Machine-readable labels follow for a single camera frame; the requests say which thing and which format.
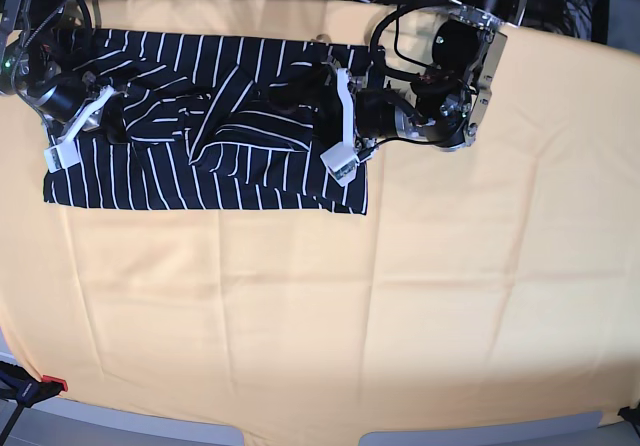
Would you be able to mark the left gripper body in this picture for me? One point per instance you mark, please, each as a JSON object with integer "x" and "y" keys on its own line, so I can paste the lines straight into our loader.
{"x": 385, "y": 113}

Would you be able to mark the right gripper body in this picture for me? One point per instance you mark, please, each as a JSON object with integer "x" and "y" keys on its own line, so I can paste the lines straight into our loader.
{"x": 61, "y": 97}

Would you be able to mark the navy white striped T-shirt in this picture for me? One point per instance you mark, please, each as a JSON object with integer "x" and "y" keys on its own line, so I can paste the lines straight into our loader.
{"x": 202, "y": 132}

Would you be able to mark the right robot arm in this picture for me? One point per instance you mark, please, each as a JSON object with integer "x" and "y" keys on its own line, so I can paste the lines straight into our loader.
{"x": 49, "y": 51}

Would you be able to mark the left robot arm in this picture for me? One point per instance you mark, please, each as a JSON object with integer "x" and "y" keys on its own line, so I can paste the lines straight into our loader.
{"x": 450, "y": 94}

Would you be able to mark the black power adapter box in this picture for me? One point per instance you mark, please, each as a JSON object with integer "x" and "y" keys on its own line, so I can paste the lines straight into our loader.
{"x": 545, "y": 15}

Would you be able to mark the yellow table cloth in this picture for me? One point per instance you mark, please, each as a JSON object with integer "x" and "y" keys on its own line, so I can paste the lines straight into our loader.
{"x": 495, "y": 284}

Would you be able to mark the blue black bar clamp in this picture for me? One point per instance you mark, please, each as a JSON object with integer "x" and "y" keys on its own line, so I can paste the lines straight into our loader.
{"x": 19, "y": 386}

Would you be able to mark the black clamp right corner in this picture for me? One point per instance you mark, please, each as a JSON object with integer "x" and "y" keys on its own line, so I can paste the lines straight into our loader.
{"x": 631, "y": 415}

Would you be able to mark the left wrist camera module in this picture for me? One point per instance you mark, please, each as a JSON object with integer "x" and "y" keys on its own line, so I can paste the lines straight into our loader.
{"x": 342, "y": 162}

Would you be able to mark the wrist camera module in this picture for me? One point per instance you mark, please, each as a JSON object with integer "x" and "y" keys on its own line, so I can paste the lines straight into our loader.
{"x": 62, "y": 156}
{"x": 342, "y": 162}

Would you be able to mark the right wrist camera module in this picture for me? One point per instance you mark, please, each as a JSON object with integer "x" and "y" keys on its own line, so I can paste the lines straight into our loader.
{"x": 62, "y": 156}

